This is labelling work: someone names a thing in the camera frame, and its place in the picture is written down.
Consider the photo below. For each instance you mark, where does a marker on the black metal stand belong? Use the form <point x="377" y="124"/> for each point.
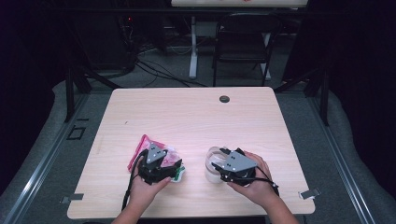
<point x="324" y="96"/>
<point x="69" y="93"/>

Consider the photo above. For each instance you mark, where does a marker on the dark round table grommet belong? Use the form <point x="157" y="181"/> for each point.
<point x="224" y="99"/>

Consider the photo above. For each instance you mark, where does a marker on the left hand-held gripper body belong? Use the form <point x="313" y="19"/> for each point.
<point x="154" y="169"/>

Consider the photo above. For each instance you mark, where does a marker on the person's right hand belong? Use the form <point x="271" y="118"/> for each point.
<point x="261" y="189"/>

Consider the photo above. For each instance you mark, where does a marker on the clear glass jar with lid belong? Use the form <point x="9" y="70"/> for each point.
<point x="212" y="175"/>

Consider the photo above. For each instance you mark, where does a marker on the person's left hand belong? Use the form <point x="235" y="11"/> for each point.
<point x="141" y="193"/>

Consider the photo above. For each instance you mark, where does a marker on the white background desk top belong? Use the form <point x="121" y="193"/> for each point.
<point x="236" y="3"/>

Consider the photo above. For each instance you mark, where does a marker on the white desk leg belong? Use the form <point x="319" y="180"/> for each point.
<point x="267" y="68"/>
<point x="193" y="53"/>

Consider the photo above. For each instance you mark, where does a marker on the grey tape piece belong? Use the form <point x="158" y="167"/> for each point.
<point x="73" y="198"/>
<point x="309" y="193"/>

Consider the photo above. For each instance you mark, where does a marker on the aluminium floor rail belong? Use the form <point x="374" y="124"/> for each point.
<point x="40" y="174"/>
<point x="342" y="161"/>

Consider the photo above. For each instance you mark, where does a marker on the dark equipment with red light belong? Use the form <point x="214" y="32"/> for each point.
<point x="106" y="40"/>

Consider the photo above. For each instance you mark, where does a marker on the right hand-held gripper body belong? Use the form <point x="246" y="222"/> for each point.
<point x="238" y="168"/>

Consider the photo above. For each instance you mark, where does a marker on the pink snack bag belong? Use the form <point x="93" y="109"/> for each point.
<point x="171" y="155"/>

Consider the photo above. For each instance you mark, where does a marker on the black folding chair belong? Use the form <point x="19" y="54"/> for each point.
<point x="243" y="40"/>

